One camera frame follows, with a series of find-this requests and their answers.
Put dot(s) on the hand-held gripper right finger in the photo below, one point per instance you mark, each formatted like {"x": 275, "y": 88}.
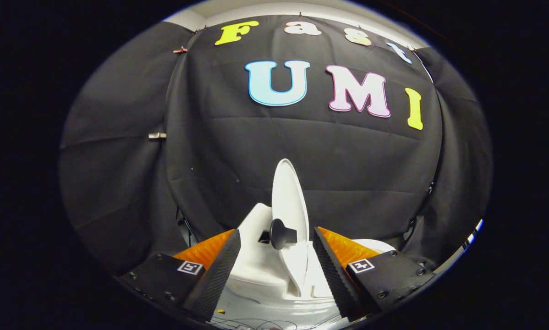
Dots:
{"x": 332, "y": 275}

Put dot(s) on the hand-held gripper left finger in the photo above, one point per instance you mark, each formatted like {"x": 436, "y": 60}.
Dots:
{"x": 219, "y": 275}

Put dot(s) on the black round lid lift tab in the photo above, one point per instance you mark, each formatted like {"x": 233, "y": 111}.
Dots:
{"x": 280, "y": 233}

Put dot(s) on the white toilet lid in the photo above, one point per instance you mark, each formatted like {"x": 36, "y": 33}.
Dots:
{"x": 288, "y": 192}

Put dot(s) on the white ceramic toilet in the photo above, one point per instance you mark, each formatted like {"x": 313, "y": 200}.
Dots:
{"x": 256, "y": 266}

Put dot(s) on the black backdrop cloth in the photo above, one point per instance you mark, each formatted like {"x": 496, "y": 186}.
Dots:
{"x": 265, "y": 146}

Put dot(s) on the silver metal clip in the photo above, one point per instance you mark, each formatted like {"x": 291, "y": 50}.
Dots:
{"x": 156, "y": 135}

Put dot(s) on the red clip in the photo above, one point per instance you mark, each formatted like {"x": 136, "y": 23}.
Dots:
{"x": 180, "y": 50}

